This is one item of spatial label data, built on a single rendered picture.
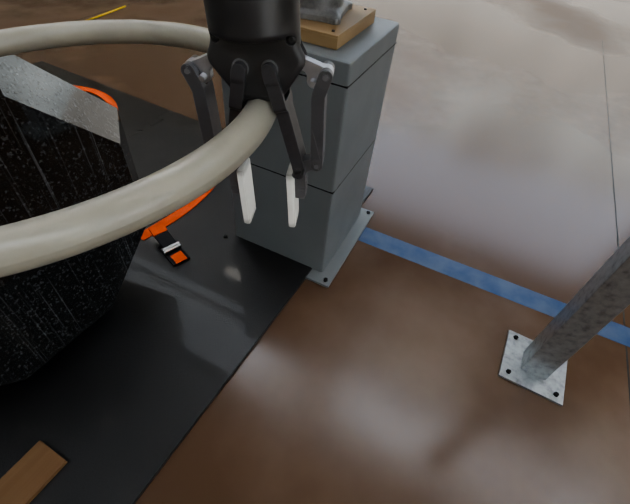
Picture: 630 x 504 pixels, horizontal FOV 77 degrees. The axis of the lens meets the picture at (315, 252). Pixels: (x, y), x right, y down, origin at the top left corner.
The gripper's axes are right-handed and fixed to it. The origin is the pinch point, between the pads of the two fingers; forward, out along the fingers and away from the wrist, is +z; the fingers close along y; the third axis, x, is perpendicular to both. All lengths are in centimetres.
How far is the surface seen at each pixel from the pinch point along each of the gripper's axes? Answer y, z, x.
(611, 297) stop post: -76, 51, -37
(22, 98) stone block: 59, 7, -36
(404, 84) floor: -39, 82, -257
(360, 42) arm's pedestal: -8, 7, -81
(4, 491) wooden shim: 68, 82, 16
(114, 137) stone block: 54, 24, -52
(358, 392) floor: -16, 90, -24
